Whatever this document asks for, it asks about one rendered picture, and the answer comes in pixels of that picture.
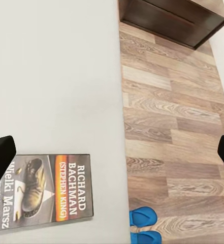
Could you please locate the sandal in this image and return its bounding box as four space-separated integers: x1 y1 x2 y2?
131 230 162 244
129 207 157 227

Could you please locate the hardback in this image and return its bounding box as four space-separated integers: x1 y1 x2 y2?
0 154 94 230

